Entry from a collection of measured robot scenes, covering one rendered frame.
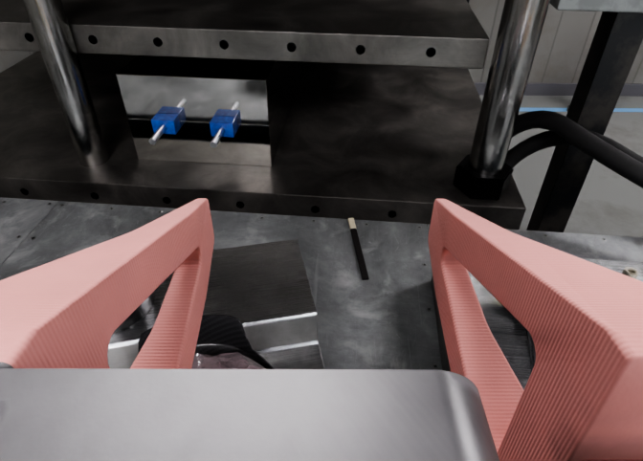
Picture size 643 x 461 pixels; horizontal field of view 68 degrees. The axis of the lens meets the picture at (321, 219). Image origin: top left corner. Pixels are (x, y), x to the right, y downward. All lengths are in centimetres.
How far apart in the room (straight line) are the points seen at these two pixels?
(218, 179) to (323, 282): 35
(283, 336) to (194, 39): 56
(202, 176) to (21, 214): 30
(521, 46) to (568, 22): 269
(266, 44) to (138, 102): 27
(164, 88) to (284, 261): 49
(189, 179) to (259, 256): 41
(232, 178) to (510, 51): 52
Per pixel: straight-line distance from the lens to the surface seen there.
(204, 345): 52
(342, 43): 83
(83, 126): 99
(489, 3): 327
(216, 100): 90
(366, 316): 63
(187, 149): 97
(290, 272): 52
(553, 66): 355
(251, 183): 90
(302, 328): 49
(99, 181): 98
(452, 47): 84
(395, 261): 71
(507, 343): 47
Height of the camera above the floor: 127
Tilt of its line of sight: 38 degrees down
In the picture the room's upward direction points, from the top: straight up
